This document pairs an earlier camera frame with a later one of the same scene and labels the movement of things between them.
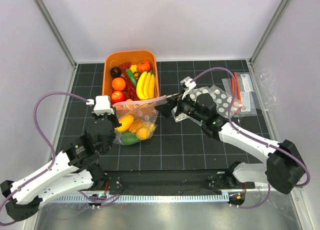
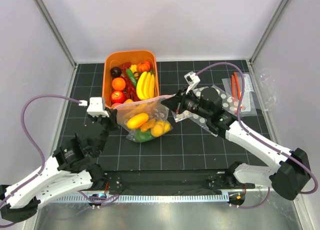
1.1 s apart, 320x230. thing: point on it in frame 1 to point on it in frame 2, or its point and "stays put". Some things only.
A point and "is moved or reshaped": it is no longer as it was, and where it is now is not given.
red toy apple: (117, 96) stays put
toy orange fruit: (118, 83) stays put
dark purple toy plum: (115, 72) stays put
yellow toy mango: (126, 121) to (137, 120)
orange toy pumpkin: (143, 66) stays put
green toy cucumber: (130, 75) stays put
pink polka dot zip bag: (138, 119) is moved or reshaped
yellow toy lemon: (142, 133) to (157, 130)
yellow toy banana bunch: (145, 86) stays put
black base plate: (172, 180) stays put
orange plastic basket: (113, 59) stays put
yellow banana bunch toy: (152, 127) to (167, 127)
